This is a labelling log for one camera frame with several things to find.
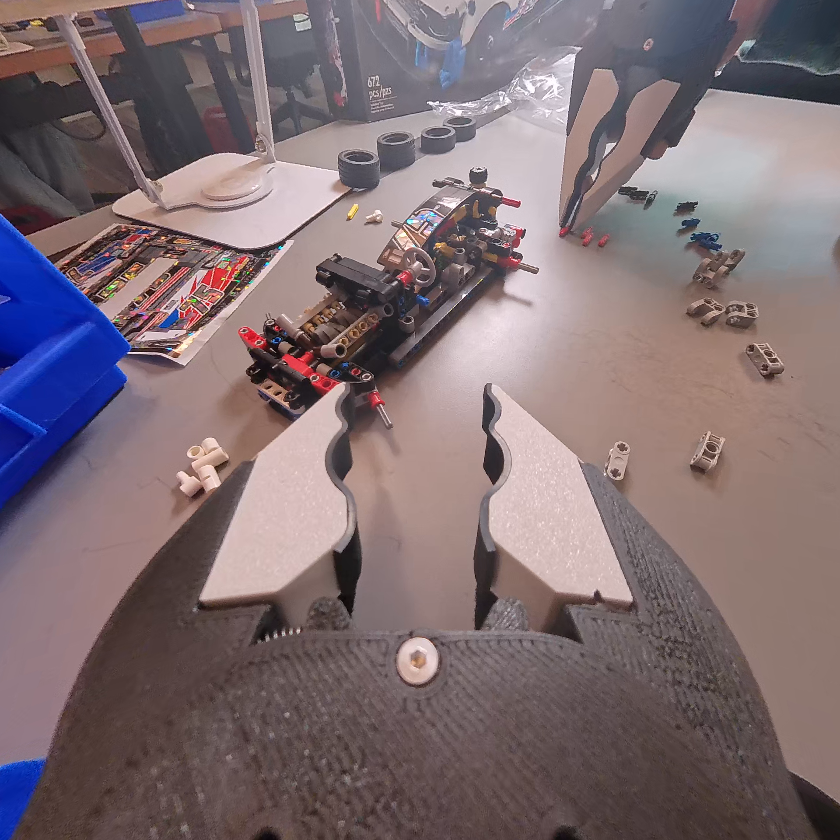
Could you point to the black toy set box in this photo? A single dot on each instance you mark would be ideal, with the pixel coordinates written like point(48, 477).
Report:
point(394, 65)

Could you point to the clear plastic bag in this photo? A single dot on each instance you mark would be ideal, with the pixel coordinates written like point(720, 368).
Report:
point(525, 85)

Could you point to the wooden background desk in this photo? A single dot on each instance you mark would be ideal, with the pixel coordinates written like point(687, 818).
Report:
point(98, 39)

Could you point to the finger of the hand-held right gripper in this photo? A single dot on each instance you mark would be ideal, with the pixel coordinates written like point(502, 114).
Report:
point(640, 131)
point(581, 131)

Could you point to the white book stand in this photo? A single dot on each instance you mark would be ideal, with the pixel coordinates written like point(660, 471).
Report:
point(249, 203)

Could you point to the holographic sticker sheet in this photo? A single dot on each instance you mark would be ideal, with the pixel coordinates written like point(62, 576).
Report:
point(177, 295)

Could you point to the blue plastic bin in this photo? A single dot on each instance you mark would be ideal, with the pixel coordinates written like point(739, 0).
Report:
point(52, 361)

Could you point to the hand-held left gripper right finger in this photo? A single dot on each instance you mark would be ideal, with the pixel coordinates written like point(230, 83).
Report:
point(558, 525)

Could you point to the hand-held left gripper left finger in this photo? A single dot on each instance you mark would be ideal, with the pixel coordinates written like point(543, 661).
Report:
point(282, 525)

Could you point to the black office chair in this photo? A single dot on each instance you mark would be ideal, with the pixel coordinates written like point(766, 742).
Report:
point(292, 98)

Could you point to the toy brick car chassis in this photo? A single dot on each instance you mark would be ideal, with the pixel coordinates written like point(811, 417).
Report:
point(407, 282)

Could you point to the black toy tyre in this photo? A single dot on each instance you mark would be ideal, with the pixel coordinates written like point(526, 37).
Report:
point(459, 130)
point(438, 141)
point(359, 169)
point(396, 152)

